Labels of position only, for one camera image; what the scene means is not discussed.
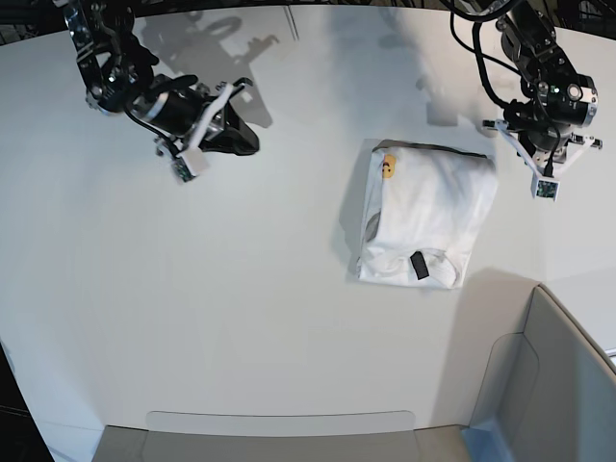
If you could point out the grey cardboard box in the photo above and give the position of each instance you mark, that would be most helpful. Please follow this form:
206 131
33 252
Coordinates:
548 394

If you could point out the white printed t-shirt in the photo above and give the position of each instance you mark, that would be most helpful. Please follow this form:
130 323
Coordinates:
423 209

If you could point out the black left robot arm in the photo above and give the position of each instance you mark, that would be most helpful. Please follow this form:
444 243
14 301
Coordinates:
558 98

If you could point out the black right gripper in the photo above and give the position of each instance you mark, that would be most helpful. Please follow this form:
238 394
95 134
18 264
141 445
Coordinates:
176 112

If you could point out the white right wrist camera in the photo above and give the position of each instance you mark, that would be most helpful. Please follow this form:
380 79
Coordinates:
189 164

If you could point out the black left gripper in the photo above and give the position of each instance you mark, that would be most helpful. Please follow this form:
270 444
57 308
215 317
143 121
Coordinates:
548 151

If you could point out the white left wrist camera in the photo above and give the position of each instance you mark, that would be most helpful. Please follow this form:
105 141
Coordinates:
544 187

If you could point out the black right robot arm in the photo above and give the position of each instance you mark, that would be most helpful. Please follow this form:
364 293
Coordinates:
118 73

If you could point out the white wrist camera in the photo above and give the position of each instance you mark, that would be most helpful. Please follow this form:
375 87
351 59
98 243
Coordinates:
189 164
544 187

